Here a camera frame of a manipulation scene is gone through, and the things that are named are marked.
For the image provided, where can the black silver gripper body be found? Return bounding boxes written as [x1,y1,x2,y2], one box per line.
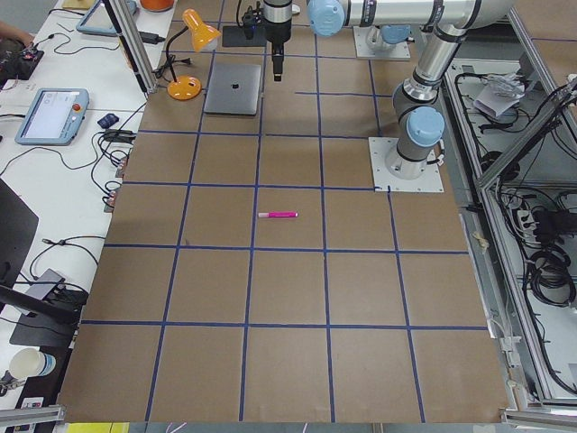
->
[262,0,292,44]

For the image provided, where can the black mousepad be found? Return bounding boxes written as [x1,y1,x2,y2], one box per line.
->
[222,25,267,48]

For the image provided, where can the pink marker pen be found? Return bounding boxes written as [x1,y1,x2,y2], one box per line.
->
[257,211,298,219]

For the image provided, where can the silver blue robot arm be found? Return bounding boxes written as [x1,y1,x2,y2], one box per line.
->
[307,0,515,180]

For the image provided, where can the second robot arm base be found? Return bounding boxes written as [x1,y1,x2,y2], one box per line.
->
[353,24,411,61]

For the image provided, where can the grey closed laptop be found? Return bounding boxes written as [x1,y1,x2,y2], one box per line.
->
[204,62,261,116]

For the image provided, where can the orange desk lamp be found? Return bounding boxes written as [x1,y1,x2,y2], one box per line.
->
[164,8,223,102]

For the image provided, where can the orange cylindrical container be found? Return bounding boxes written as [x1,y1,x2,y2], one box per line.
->
[140,0,175,13]

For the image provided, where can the black power adapter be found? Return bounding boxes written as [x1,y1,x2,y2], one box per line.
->
[139,31,165,44]

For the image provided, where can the small dark blue object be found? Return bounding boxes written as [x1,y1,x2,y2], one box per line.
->
[97,113,119,129]

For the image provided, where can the black monitor stand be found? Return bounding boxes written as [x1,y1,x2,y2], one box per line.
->
[1,182,87,347]

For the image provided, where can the white paper cup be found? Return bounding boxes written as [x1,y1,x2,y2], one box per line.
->
[8,348,57,380]

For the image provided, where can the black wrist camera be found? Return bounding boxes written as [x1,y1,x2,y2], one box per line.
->
[242,7,261,40]

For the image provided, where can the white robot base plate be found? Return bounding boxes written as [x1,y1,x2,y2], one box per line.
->
[369,137,444,193]

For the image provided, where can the aluminium frame post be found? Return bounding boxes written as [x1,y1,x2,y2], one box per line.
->
[103,0,158,95]

